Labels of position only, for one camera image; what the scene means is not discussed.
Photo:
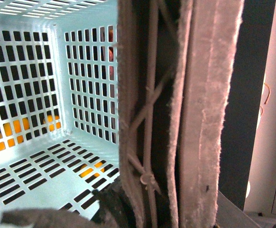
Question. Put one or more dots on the dark padded left gripper finger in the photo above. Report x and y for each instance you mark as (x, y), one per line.
(114, 211)

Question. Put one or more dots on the light blue plastic basket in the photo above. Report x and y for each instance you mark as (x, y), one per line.
(58, 103)

